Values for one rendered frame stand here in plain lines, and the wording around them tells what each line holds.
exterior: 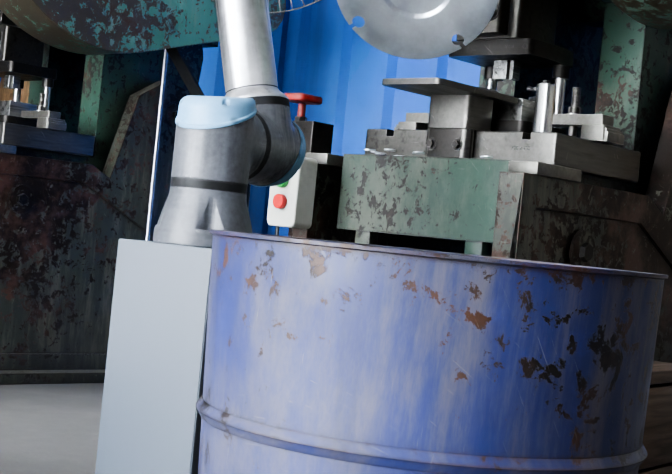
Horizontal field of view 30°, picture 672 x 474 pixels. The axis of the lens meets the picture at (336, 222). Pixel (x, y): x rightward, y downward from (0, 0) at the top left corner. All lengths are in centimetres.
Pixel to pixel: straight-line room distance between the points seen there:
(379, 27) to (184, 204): 59
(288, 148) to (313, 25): 249
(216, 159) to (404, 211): 56
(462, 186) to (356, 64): 209
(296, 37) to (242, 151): 261
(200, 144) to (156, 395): 37
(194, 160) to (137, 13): 168
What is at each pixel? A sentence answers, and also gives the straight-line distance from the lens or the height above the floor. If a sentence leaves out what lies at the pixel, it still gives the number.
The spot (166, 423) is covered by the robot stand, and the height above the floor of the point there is 19.
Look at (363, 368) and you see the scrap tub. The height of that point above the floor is 39.
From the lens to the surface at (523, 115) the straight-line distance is 242.
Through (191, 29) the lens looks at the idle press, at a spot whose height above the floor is 103.
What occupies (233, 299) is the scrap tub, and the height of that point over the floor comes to 42.
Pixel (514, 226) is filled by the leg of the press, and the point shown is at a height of 53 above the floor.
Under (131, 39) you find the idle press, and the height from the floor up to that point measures 96.
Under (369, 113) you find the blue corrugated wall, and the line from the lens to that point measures 421.
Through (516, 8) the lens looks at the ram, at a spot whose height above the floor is 95.
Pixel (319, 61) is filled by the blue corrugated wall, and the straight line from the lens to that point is 441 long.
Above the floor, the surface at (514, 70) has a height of 84.
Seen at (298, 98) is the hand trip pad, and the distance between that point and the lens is 249.
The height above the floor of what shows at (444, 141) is 68.
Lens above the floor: 49
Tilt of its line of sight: 1 degrees up
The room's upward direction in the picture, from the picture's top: 6 degrees clockwise
